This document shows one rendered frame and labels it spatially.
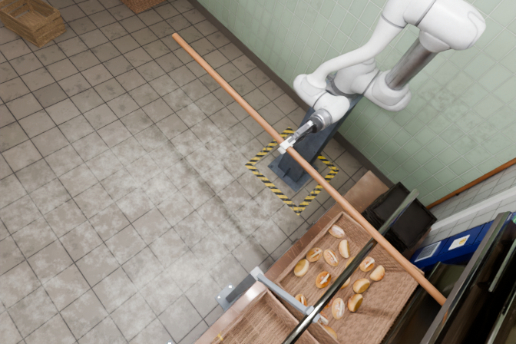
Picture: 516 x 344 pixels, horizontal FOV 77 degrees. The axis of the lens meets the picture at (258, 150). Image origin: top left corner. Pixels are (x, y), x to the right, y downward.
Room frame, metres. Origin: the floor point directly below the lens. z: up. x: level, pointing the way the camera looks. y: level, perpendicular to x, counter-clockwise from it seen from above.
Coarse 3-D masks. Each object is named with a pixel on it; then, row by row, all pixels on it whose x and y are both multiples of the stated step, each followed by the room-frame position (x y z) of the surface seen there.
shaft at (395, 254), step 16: (208, 64) 1.06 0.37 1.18; (256, 112) 0.90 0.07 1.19; (272, 128) 0.84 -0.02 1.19; (304, 160) 0.74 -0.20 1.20; (320, 176) 0.70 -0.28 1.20; (336, 192) 0.66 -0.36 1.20; (352, 208) 0.62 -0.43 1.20; (368, 224) 0.57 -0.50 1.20; (384, 240) 0.53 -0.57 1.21; (400, 256) 0.50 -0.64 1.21; (416, 272) 0.46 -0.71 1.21; (432, 288) 0.43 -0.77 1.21
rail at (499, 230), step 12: (504, 216) 0.68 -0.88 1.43; (504, 228) 0.63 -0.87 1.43; (492, 240) 0.57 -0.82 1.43; (492, 252) 0.53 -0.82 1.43; (480, 264) 0.47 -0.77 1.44; (468, 276) 0.42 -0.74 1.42; (468, 288) 0.38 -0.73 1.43; (456, 300) 0.33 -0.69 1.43; (456, 312) 0.30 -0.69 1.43; (444, 324) 0.25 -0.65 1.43; (432, 336) 0.22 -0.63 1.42; (444, 336) 0.22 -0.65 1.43
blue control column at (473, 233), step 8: (488, 224) 0.84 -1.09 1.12; (464, 232) 0.85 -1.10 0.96; (472, 232) 0.82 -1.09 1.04; (448, 240) 0.83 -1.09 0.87; (472, 240) 0.75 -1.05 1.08; (480, 240) 0.73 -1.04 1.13; (440, 248) 0.78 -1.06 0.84; (448, 248) 0.76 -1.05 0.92; (456, 248) 0.74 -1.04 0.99; (464, 248) 0.72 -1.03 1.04; (472, 248) 0.72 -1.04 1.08; (416, 256) 0.78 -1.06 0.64; (432, 256) 0.73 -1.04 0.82; (440, 256) 0.72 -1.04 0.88; (448, 256) 0.71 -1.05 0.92; (456, 256) 0.71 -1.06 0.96; (416, 264) 0.72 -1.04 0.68; (424, 264) 0.71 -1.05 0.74
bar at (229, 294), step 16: (416, 192) 0.82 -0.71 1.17; (400, 208) 0.71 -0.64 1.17; (384, 224) 0.62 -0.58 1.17; (256, 272) 0.31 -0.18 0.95; (352, 272) 0.39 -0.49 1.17; (224, 288) 0.35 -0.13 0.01; (240, 288) 0.29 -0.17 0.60; (272, 288) 0.26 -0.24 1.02; (336, 288) 0.31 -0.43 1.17; (224, 304) 0.26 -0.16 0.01; (320, 304) 0.24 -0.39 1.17; (304, 320) 0.17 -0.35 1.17; (288, 336) 0.11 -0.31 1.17
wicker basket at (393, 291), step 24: (336, 216) 0.80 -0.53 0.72; (312, 240) 0.66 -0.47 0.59; (336, 240) 0.72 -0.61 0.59; (360, 240) 0.74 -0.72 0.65; (312, 264) 0.54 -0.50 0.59; (384, 264) 0.66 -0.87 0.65; (288, 288) 0.38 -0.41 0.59; (312, 288) 0.42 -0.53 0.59; (384, 288) 0.54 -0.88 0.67; (408, 288) 0.53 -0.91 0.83; (360, 312) 0.39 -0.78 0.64; (384, 312) 0.39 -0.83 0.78; (360, 336) 0.26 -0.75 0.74; (384, 336) 0.28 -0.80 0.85
